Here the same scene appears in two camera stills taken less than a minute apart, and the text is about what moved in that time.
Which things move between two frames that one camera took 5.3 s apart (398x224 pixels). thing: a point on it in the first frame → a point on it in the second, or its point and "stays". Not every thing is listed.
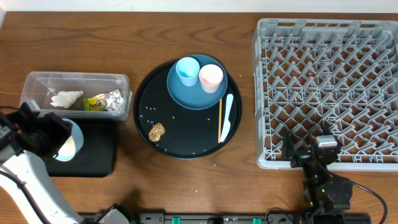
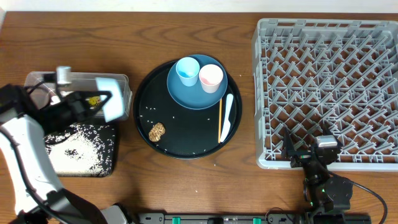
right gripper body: (301, 158) stays
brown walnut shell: (157, 130) stays
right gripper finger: (288, 148) stays
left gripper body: (50, 136) → (60, 116)
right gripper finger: (326, 130) stays
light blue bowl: (73, 145) → (114, 109)
